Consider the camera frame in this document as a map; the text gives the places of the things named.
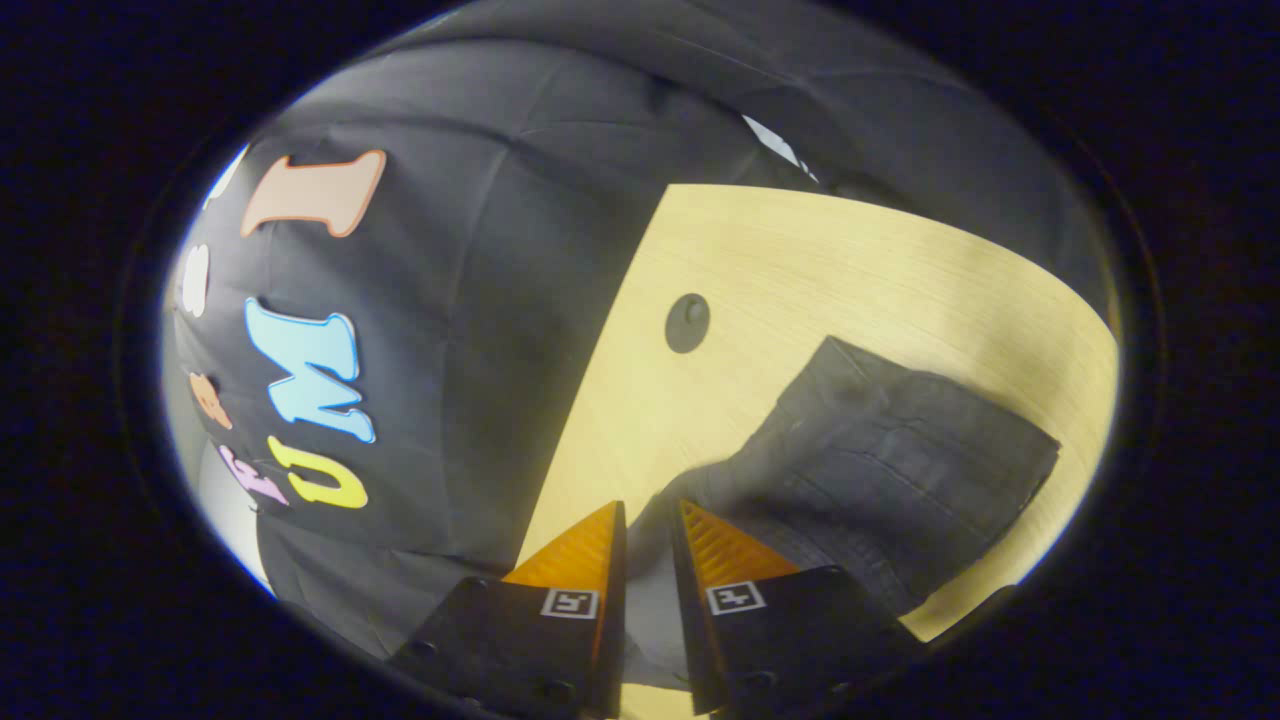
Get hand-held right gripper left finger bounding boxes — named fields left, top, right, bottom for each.
left=385, top=500, right=629, bottom=719

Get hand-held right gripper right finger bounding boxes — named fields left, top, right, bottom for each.
left=670, top=498, right=926, bottom=717

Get black jeans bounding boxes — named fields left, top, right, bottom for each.
left=625, top=336, right=1062, bottom=693

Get black backdrop cloth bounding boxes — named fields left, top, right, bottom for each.
left=165, top=0, right=1116, bottom=663

